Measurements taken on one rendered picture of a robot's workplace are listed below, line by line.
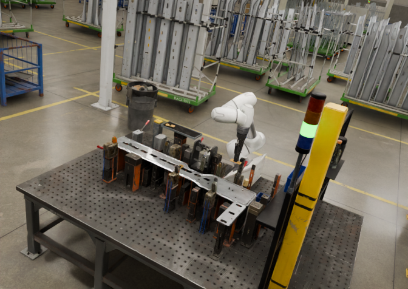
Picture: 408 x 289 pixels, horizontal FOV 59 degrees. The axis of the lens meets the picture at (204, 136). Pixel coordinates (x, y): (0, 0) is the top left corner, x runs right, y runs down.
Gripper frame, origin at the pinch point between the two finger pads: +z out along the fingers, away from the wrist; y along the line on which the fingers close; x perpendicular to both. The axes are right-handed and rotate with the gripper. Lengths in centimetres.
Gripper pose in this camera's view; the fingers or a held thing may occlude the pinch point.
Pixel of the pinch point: (237, 156)
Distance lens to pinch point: 271.8
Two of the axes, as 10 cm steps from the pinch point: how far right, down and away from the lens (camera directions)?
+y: -5.0, 2.9, -8.2
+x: 8.5, 3.4, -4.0
